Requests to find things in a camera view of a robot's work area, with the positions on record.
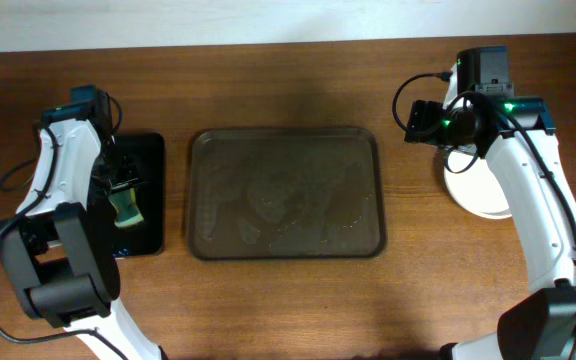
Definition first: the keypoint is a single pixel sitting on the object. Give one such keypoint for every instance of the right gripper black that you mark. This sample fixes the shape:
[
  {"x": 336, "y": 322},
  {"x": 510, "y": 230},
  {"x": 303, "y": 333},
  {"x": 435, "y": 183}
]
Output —
[{"x": 416, "y": 121}]

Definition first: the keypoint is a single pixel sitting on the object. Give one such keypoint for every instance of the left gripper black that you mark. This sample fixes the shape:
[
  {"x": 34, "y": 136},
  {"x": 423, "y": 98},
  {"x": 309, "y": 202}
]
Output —
[{"x": 122, "y": 183}]

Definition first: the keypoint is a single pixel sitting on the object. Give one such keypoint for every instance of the green and yellow sponge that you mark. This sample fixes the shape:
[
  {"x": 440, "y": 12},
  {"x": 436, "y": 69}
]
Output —
[{"x": 127, "y": 211}]

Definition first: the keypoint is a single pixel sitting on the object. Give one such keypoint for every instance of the white plate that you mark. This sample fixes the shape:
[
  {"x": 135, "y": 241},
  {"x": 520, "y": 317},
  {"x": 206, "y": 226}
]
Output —
[{"x": 474, "y": 187}]

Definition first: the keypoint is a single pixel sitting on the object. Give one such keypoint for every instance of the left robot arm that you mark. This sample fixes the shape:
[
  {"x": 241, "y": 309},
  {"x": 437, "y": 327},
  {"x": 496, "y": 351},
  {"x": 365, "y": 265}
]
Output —
[{"x": 61, "y": 269}]

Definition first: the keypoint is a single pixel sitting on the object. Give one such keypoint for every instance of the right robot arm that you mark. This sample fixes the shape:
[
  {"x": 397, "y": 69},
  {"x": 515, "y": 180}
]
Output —
[{"x": 516, "y": 139}]

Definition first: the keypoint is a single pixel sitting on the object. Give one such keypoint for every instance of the black tray on left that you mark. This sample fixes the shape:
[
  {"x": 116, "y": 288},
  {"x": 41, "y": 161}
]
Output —
[{"x": 147, "y": 238}]

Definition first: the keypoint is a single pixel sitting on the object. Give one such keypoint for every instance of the dark brown serving tray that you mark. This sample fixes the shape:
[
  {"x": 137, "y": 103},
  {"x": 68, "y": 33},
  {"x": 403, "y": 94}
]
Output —
[{"x": 285, "y": 193}]

